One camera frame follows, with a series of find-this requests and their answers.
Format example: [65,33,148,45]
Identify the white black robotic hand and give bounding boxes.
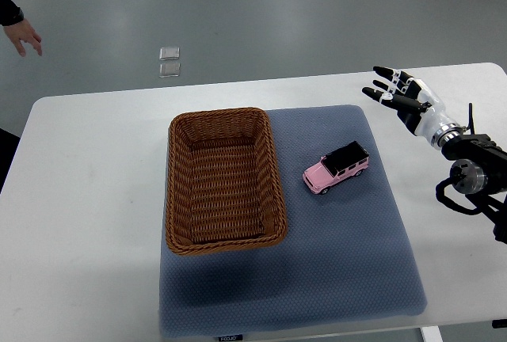
[362,66,464,150]

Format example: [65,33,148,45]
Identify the person's bare hand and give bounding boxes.
[3,19,43,57]

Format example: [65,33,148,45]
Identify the pink toy car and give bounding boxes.
[302,141,370,195]

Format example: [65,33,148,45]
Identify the dark jacket sleeve forearm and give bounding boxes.
[0,0,25,27]

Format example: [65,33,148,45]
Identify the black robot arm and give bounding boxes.
[436,104,506,243]

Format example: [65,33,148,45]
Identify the brown wicker basket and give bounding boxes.
[165,108,288,256]

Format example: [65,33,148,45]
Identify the upper floor metal plate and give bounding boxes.
[159,47,180,61]

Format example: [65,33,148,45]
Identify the floor metal plate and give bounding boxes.
[159,47,180,61]
[159,62,181,78]

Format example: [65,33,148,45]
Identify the lower floor metal plate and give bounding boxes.
[159,62,181,78]

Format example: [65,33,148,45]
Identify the blue-grey foam mat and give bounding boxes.
[159,105,427,338]

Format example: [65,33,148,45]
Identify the white table leg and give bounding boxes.
[420,326,443,342]

